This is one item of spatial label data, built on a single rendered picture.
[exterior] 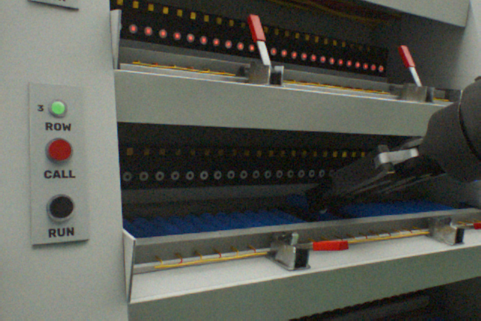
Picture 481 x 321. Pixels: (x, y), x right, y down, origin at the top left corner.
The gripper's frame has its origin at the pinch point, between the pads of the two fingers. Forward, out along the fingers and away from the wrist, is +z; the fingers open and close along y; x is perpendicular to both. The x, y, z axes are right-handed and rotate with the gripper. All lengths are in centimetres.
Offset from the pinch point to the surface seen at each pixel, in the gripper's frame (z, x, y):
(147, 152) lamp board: 8.2, -8.3, 20.2
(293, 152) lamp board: 8.0, -8.3, -2.1
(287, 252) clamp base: -3.5, 6.5, 12.2
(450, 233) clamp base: -4.0, 6.8, -14.5
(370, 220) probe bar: -0.5, 3.7, -4.3
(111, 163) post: -5.7, -2.1, 29.8
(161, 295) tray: -4.1, 8.6, 26.2
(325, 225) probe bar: -0.7, 3.8, 3.6
